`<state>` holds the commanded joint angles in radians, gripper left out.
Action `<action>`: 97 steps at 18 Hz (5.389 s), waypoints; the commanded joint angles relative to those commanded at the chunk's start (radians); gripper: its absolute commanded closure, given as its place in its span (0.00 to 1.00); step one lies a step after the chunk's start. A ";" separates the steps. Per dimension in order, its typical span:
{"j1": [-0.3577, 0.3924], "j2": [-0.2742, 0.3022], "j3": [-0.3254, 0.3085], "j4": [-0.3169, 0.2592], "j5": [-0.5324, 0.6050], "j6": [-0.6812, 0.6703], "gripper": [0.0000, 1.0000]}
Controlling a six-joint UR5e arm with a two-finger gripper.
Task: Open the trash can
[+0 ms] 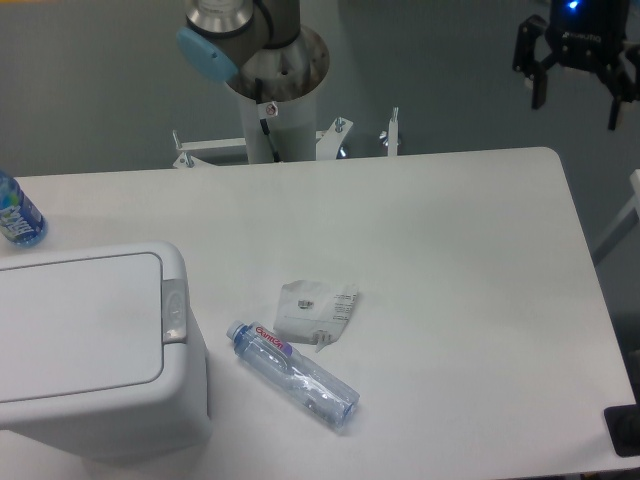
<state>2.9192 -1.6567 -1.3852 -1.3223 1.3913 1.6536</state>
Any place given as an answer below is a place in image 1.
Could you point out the crumpled white paper packet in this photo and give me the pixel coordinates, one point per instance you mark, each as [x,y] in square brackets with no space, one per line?
[313,312]

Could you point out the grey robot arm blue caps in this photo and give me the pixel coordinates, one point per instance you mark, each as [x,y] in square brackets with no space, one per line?
[261,50]

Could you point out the white frame at right edge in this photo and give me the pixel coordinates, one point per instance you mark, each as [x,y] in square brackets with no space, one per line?
[620,226]

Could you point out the white plastic trash can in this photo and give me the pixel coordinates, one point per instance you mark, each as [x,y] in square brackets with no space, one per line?
[101,355]

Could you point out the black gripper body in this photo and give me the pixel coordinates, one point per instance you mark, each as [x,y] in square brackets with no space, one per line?
[587,35]

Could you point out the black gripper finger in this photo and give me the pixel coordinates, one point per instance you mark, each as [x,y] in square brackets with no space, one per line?
[612,73]
[525,62]

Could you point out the blue labelled water bottle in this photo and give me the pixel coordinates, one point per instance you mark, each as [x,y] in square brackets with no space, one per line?
[22,223]

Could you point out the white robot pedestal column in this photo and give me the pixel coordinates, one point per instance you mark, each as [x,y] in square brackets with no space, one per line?
[279,131]

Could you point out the white metal base frame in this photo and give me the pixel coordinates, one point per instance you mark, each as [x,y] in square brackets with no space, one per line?
[329,144]

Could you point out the clear empty water bottle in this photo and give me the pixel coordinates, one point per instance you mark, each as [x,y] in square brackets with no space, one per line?
[304,381]

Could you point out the black clamp at table edge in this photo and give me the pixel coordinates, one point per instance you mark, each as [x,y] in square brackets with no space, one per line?
[623,426]

